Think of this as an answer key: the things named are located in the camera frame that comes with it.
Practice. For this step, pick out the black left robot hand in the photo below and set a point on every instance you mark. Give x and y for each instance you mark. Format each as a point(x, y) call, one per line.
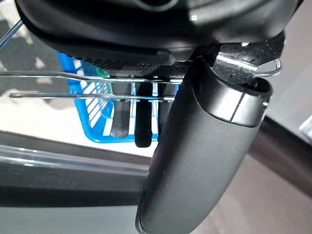
point(195, 158)

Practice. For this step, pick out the blue plastic shopping basket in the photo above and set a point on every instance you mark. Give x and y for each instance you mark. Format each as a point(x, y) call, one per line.
point(92, 114)

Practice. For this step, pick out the black shelf board clear rail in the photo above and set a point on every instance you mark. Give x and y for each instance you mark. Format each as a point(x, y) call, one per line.
point(61, 175)

